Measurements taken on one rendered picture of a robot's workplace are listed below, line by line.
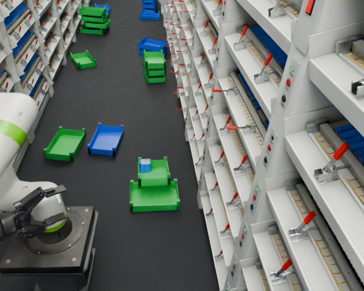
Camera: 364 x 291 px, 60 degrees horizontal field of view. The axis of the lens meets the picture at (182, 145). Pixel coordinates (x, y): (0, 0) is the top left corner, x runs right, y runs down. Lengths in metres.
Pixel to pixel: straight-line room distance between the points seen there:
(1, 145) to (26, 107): 0.15
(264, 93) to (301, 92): 0.23
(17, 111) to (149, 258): 1.05
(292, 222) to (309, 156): 0.19
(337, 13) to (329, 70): 0.11
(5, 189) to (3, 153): 0.36
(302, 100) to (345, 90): 0.17
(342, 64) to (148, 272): 1.39
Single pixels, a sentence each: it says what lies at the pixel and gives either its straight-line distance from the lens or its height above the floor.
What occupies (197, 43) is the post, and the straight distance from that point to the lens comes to 2.15.
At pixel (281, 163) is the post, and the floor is 0.99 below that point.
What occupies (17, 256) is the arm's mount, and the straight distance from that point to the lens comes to 1.52.
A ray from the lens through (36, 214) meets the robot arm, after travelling 1.39.
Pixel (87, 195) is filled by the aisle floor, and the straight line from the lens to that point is 2.13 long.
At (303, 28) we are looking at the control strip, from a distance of 0.76.
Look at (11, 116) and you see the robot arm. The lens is 1.11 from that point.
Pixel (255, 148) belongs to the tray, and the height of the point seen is 0.89.
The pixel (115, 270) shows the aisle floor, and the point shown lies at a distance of 1.78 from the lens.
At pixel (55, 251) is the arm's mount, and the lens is 1.47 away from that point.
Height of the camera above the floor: 1.52
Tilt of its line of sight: 38 degrees down
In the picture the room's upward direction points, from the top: 5 degrees clockwise
